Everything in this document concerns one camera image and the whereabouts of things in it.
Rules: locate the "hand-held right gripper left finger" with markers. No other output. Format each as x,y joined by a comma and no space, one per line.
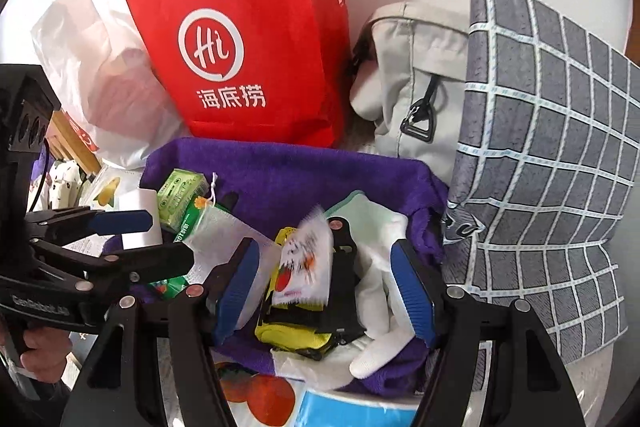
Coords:
237,287

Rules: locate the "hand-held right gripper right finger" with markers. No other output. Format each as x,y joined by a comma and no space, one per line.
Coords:
412,287

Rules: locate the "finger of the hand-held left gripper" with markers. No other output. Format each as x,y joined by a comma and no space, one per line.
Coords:
125,222
150,262

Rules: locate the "white sponge block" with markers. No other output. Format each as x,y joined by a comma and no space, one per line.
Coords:
142,199

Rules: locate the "white knit glove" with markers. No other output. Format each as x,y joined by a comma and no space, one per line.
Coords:
385,332
360,207

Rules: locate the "white tissue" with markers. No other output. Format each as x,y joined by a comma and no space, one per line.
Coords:
220,232

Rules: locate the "small light green tissue pack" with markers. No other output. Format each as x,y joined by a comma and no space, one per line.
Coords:
177,194

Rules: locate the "white red printed packet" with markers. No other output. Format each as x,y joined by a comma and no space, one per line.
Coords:
302,257

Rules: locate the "purple towel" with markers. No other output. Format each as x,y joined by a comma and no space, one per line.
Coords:
300,172

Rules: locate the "person's left hand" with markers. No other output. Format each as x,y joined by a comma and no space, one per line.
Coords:
47,354

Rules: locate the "wooden bed headboard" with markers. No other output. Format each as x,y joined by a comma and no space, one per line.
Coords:
85,162

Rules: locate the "white black patch pillow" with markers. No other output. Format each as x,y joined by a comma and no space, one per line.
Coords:
62,182

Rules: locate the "white plastic shopping bag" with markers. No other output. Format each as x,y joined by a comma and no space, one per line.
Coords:
100,72

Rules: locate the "fruit print plastic tablecloth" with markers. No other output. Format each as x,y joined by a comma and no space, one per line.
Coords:
250,392

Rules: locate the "light blue carton box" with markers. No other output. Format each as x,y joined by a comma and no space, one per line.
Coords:
350,409

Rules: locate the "grey checked seat cushion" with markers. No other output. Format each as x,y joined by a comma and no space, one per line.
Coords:
540,157

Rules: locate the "beige canvas bag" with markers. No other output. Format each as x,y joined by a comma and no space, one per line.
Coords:
415,57

